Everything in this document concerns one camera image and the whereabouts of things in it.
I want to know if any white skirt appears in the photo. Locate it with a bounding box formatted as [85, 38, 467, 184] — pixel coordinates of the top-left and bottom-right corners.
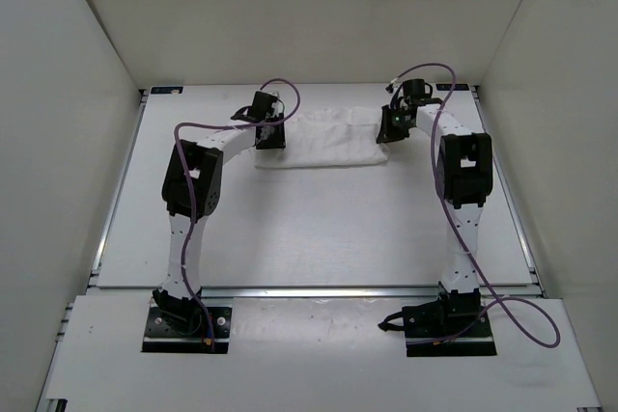
[254, 106, 389, 169]

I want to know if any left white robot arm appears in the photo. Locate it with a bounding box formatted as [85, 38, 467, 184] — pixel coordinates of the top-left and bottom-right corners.
[153, 90, 286, 339]

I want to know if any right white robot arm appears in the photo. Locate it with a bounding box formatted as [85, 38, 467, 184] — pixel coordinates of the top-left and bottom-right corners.
[377, 79, 493, 339]

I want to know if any right blue corner label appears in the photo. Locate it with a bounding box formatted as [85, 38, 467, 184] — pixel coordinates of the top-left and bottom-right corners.
[435, 83, 469, 92]

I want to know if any blue corner label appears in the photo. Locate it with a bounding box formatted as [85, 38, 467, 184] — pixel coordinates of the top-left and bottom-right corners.
[150, 86, 183, 95]
[435, 83, 469, 92]

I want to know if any left blue corner label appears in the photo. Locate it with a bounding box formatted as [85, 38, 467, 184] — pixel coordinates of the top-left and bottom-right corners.
[150, 86, 183, 95]

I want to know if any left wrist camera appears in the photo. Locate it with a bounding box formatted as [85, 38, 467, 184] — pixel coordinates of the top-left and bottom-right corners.
[269, 91, 285, 104]

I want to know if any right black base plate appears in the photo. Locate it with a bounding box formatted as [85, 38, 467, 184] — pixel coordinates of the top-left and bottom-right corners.
[378, 288, 497, 358]

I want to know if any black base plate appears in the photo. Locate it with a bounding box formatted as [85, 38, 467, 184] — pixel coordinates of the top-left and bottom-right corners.
[378, 288, 497, 358]
[141, 300, 233, 355]

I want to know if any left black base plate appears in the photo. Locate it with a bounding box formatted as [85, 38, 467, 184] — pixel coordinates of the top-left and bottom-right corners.
[141, 300, 233, 355]

